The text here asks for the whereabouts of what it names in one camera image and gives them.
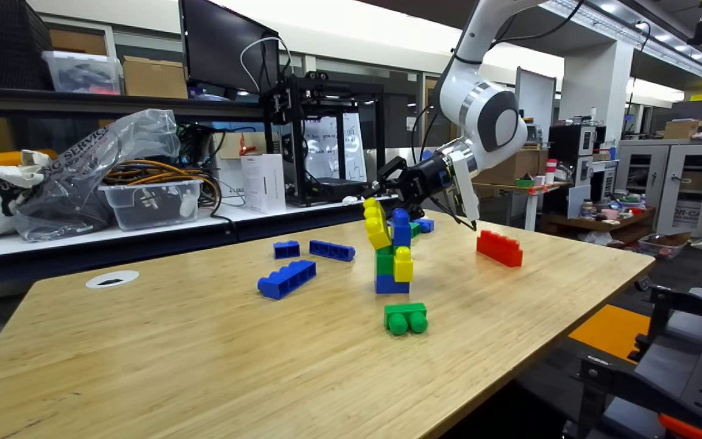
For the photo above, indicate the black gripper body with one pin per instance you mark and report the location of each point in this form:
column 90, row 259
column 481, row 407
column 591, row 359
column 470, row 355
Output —
column 424, row 182

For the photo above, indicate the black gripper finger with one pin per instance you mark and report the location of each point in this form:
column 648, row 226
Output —
column 390, row 171
column 403, row 203

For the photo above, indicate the yellow toy block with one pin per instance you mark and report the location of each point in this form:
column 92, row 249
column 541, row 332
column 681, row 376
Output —
column 403, row 265
column 375, row 226

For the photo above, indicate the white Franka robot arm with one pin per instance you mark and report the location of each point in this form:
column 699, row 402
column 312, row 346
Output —
column 481, row 107

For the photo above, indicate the blue two-stud toy block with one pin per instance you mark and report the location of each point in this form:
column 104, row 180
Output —
column 400, row 230

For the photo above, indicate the long blue toy block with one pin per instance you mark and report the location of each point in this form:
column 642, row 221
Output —
column 332, row 249
column 285, row 280

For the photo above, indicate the red four-stud toy block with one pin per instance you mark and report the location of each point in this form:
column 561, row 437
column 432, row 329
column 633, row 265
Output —
column 500, row 248

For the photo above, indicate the small green toy block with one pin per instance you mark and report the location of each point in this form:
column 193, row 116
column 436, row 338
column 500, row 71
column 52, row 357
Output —
column 405, row 319

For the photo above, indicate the small blue toy block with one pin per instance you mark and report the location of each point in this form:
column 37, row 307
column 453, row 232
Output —
column 285, row 248

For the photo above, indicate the large brown cardboard box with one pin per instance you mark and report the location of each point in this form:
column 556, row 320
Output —
column 530, row 166

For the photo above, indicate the white cardboard box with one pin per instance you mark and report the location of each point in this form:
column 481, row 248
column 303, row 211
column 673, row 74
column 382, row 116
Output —
column 251, row 183

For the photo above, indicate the grey flat panel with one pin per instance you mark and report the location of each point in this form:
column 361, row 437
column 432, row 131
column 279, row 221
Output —
column 541, row 100

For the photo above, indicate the black machine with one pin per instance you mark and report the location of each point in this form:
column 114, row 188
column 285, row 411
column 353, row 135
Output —
column 572, row 148

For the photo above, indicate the cluttered side table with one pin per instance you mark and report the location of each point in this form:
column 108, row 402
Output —
column 603, row 221

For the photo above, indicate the black computer monitor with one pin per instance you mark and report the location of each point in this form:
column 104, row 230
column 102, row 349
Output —
column 225, row 46

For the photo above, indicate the orange floor mat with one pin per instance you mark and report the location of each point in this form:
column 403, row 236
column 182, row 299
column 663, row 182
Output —
column 610, row 330

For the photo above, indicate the clear plastic bin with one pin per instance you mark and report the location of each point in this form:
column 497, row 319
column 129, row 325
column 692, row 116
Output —
column 152, row 205

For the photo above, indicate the white glass-door cabinet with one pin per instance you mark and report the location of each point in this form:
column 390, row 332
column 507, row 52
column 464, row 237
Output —
column 681, row 183

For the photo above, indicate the clear plastic bag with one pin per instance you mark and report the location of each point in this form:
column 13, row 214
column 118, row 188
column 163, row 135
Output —
column 90, row 174

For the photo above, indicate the white workbench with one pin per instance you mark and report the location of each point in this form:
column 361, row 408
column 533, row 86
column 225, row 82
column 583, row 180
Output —
column 84, row 237

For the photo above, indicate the white desk grommet cover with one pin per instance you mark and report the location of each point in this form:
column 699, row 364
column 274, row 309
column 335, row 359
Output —
column 95, row 281

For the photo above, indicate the dark metal shelf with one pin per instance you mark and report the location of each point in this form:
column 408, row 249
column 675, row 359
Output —
column 84, row 100

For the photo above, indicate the clear storage tote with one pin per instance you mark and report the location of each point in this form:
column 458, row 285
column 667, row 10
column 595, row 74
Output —
column 84, row 71

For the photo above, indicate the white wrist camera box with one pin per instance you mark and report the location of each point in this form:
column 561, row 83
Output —
column 460, row 157

